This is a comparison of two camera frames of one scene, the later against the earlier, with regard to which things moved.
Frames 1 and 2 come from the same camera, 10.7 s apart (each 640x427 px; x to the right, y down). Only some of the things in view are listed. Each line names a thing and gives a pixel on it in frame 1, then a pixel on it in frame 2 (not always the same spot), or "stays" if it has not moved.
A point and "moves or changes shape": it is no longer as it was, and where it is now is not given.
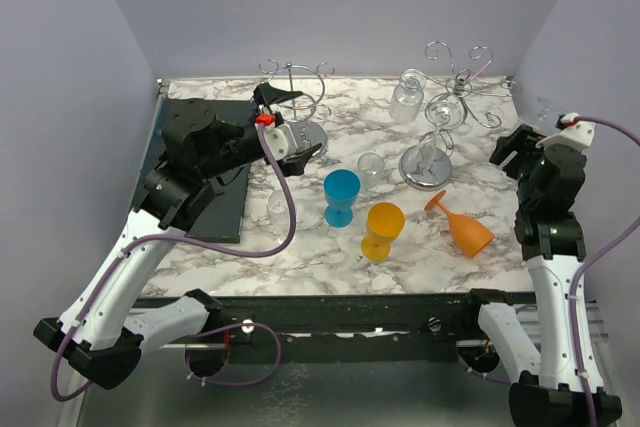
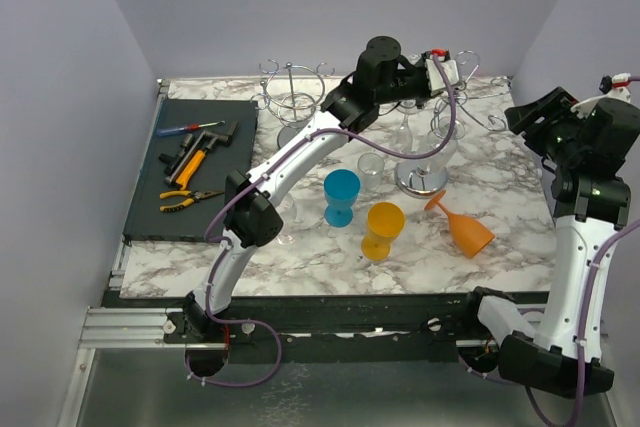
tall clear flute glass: [428, 166] to [403, 141]
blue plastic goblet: [341, 189] stays
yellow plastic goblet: [385, 221] stays
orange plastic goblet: [468, 233] stays
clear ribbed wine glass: [546, 106] moves or changes shape
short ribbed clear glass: [370, 167] stays
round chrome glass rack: [301, 111] stays
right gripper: [523, 140] to [555, 105]
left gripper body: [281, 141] to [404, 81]
